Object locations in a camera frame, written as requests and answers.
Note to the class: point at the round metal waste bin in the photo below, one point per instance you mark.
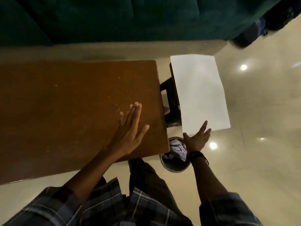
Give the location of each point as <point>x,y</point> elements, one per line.
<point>175,165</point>

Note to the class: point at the dark trousers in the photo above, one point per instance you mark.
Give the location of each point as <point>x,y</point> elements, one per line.
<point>150,178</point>

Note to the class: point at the person's left forearm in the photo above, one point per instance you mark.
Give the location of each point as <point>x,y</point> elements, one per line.
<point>94,171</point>

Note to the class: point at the brown wooden table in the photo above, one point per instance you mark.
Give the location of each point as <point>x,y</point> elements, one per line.
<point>58,103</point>

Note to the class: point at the person's right hand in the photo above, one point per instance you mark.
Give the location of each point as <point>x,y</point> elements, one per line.
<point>196,142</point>

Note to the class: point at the black bag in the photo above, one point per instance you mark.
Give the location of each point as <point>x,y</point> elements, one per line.
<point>284,16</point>

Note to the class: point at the long green sofa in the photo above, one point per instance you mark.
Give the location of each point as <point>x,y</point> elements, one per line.
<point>117,18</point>

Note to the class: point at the person's left hand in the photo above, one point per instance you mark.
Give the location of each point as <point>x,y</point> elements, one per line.
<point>128,136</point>

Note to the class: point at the person's right forearm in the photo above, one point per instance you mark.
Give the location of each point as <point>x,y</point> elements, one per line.
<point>207,181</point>

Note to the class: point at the crumpled paper trash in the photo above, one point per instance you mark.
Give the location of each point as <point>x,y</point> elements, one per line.
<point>176,148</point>

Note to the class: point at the plaid shirt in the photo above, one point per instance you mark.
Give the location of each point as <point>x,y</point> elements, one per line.
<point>113,209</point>

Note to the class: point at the black plastic stool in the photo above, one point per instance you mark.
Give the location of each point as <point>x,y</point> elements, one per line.
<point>164,85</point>

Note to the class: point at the black and blue backpack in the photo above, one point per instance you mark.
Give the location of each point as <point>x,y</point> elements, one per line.
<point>244,39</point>

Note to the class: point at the floral placemat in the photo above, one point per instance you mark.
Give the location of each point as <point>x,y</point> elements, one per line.
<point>200,91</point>

